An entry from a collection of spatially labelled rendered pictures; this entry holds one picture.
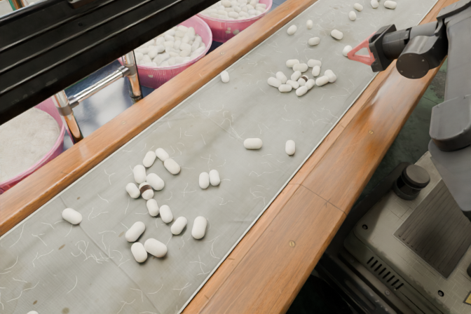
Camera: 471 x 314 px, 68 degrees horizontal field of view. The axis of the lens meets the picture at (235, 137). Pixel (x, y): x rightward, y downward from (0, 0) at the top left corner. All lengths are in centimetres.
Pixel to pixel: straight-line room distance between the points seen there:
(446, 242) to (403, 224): 11
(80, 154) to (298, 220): 41
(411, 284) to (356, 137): 41
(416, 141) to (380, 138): 121
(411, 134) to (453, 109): 158
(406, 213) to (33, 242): 87
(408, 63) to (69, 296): 68
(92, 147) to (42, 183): 10
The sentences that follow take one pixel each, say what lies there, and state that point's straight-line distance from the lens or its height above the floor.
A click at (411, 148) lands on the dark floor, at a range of 193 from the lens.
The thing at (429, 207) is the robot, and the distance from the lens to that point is 110.
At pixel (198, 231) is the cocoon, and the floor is 76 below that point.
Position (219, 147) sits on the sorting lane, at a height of 74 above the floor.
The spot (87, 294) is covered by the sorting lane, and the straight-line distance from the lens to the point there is 60.
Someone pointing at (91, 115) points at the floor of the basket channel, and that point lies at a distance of 90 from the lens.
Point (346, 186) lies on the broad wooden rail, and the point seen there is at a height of 76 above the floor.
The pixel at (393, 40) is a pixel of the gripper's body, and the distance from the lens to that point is 80.
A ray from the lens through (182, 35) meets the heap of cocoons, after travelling 100.
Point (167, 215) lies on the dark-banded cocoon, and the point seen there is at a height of 76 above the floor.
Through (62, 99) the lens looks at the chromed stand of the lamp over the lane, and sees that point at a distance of 66.
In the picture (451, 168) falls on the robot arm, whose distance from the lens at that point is 38.
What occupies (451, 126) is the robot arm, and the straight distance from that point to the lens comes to 40.
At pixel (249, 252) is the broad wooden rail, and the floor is 76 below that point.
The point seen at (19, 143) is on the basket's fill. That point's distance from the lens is 80.
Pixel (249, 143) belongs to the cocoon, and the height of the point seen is 76.
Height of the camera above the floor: 129
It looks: 49 degrees down
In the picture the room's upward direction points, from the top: 5 degrees clockwise
